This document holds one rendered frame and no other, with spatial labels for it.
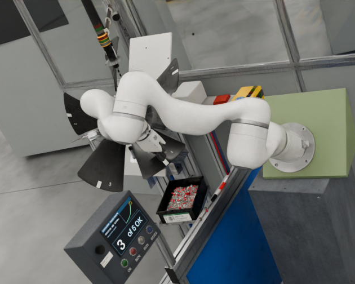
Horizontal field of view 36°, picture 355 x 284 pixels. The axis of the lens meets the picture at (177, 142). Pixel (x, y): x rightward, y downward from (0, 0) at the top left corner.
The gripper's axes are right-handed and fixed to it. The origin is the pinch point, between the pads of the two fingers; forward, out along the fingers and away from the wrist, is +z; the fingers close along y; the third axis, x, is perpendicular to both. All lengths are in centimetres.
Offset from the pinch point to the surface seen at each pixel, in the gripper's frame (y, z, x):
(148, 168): 5.1, 1.4, 5.5
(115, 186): 30.6, 12.9, 8.4
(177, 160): 6.8, 18.5, -10.3
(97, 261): -25, -32, 62
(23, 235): 206, 112, -1
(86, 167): 41.4, 1.4, 6.3
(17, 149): 299, 125, -93
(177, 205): -3.5, 18.2, 13.1
